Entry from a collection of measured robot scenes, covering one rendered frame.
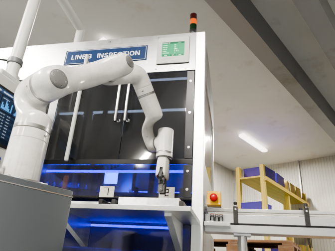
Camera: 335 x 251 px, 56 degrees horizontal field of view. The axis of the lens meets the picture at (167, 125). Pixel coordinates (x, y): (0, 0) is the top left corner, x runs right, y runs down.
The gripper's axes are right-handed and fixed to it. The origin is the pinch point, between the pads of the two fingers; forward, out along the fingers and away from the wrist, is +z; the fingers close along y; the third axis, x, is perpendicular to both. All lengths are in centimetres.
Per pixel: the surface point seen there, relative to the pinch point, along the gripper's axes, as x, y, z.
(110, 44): -48, -17, -106
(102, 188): -38.0, -16.9, -3.7
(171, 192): 1.5, -17.0, -2.4
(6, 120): -83, 17, -32
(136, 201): -5.8, 20.3, 10.1
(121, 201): -12.4, 20.3, 10.3
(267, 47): 78, -167, -210
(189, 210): 16.7, 22.8, 13.6
